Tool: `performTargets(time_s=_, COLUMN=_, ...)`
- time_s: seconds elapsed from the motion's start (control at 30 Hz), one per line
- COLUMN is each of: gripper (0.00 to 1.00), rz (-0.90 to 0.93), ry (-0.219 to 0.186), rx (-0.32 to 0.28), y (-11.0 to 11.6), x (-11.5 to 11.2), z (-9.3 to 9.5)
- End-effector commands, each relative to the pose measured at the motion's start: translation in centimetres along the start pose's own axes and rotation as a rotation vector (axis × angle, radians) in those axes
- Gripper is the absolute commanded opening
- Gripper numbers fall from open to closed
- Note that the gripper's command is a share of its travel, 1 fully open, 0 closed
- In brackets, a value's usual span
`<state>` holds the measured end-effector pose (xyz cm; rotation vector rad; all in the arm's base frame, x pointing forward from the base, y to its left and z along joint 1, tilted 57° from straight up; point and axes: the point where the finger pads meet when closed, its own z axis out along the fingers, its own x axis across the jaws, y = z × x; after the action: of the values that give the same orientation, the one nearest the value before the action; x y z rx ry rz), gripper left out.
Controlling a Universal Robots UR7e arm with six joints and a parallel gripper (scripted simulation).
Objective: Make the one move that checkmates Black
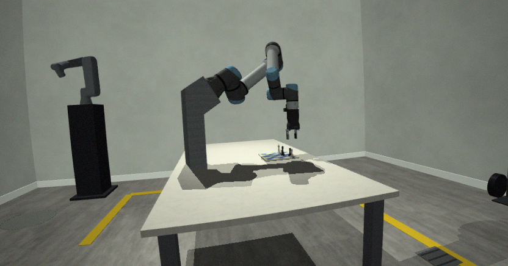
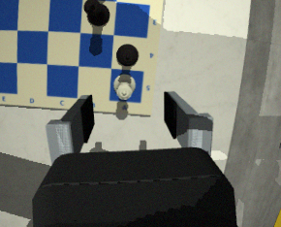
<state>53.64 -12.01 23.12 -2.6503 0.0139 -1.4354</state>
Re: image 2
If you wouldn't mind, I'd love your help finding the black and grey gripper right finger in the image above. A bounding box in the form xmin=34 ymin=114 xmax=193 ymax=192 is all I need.
xmin=164 ymin=91 xmax=213 ymax=157

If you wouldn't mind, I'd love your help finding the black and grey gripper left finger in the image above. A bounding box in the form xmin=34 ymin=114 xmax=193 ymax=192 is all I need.
xmin=46 ymin=95 xmax=95 ymax=165

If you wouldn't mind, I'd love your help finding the blue and cream chessboard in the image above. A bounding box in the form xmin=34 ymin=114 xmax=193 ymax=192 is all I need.
xmin=0 ymin=0 xmax=163 ymax=115

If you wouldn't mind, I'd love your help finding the white chess piece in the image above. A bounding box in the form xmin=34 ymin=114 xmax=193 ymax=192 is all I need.
xmin=113 ymin=74 xmax=136 ymax=100

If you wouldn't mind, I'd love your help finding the black chess piece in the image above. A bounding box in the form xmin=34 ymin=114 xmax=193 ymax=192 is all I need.
xmin=83 ymin=0 xmax=109 ymax=26
xmin=116 ymin=44 xmax=139 ymax=66

